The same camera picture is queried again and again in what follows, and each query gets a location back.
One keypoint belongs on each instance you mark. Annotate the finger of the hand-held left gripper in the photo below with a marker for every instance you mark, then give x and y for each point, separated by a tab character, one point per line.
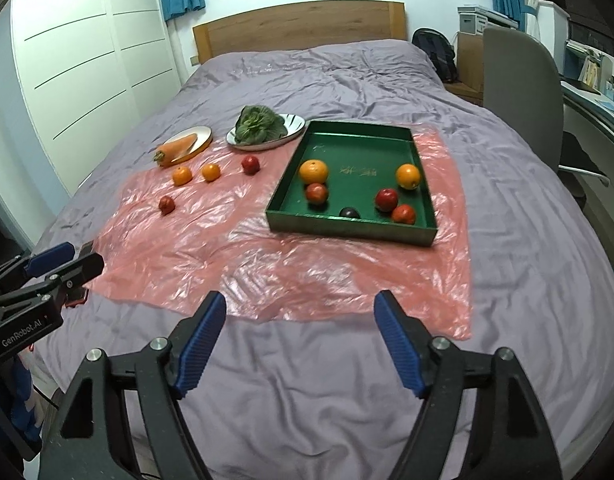
49	255
82	267

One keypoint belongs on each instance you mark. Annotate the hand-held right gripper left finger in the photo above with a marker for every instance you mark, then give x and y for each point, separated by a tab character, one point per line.
199	355

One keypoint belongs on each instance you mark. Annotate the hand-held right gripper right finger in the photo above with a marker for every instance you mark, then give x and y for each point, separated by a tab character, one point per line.
404	350

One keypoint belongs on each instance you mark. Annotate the red apple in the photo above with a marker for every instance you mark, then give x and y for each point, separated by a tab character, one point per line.
317	193
166	204
386	199
403	214
250	164

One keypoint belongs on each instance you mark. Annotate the small orange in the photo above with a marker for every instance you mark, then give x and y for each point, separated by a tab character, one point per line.
182	175
211	172

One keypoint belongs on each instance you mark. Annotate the dark purple plum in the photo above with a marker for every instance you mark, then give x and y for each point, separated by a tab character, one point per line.
350	213

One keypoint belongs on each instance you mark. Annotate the green tray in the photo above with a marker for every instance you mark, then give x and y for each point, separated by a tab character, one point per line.
359	190

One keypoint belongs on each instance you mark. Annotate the medium orange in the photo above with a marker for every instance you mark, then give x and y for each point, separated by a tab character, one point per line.
407	176

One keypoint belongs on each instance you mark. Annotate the large orange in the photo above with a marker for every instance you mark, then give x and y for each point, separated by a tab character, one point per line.
313	171

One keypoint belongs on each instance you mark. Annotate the pink plastic sheet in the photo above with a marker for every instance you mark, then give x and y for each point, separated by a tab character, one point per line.
287	270

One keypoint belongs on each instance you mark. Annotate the carrot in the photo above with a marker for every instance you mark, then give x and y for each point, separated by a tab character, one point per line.
179	149

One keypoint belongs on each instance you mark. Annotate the white plate gold rim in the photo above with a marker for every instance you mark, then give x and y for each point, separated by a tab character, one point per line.
203	136

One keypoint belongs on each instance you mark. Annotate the white wardrobe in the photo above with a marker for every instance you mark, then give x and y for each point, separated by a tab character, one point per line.
87	60

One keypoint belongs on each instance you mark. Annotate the green bok choy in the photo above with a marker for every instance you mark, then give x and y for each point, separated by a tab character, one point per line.
257	122

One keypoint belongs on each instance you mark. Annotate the striped white plate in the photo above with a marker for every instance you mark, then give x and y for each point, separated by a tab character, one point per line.
293	124

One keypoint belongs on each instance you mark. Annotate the grey chair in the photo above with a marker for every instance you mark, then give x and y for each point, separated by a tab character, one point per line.
522	85

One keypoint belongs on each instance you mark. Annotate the wooden nightstand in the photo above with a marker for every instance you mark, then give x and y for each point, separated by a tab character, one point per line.
467	60

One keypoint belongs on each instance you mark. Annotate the black backpack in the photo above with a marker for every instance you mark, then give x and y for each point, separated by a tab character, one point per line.
437	52

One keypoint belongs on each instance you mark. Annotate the white desk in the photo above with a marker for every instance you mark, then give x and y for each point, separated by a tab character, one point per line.
587	100

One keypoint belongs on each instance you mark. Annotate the wooden headboard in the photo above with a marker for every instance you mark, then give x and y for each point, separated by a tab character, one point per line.
297	30

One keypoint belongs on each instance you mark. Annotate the white printer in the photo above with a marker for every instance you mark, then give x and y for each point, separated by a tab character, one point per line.
472	20

